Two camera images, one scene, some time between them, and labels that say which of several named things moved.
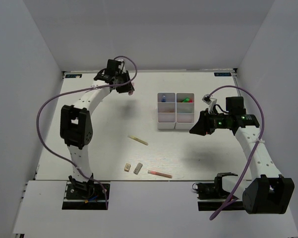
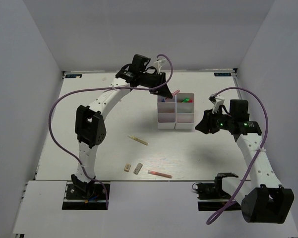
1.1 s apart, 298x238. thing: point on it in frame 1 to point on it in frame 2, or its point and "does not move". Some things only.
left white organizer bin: [166, 110] does not move
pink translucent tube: [131, 92] to [175, 92]
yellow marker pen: [138, 140] does not move
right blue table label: [222, 74] does not move
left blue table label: [73, 76] does not move
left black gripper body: [124, 87] to [149, 81]
